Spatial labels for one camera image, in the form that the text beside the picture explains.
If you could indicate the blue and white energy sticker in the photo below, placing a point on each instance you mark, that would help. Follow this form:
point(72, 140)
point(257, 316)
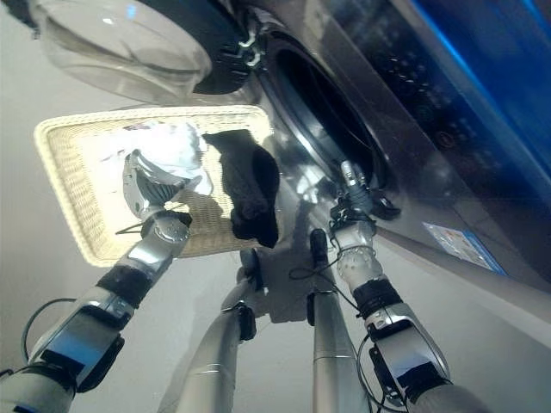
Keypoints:
point(462, 245)

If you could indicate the dark washing machine control panel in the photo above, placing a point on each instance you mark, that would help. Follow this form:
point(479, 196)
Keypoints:
point(452, 99)

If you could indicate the robot leg silver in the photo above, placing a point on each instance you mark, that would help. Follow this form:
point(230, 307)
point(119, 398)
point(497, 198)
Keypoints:
point(331, 335)
point(215, 344)

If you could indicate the white cloth garment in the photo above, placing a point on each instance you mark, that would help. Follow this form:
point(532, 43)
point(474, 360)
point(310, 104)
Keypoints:
point(181, 150)

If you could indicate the robot right leg silver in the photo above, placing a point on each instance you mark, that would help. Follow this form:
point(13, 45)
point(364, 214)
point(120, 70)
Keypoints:
point(331, 335)

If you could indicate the robot right arm silver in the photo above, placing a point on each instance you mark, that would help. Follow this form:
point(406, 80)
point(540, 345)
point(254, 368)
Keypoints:
point(387, 318)

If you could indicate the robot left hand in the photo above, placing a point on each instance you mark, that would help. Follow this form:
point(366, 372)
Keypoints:
point(140, 189)

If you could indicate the grey rubber door gasket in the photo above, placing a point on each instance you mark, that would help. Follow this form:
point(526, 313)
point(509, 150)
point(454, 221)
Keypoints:
point(327, 129)

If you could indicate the black cloth garment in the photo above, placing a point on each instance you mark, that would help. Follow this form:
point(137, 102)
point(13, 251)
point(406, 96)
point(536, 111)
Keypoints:
point(254, 193)

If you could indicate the round glass washing machine door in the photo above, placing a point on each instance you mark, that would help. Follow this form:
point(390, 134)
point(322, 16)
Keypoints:
point(129, 47)

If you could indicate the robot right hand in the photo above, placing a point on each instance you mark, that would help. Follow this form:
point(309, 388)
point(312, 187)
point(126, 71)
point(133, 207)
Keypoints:
point(359, 200)

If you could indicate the robot left leg silver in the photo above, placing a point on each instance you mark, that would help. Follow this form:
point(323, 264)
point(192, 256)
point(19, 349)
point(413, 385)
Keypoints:
point(215, 344)

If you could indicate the silver front-load washing machine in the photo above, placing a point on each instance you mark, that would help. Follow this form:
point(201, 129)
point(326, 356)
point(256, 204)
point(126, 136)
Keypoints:
point(413, 206)

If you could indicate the white wicker laundry basket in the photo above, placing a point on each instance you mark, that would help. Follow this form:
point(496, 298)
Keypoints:
point(73, 172)

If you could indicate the robot left arm silver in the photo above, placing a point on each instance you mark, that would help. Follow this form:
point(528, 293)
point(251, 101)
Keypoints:
point(94, 310)

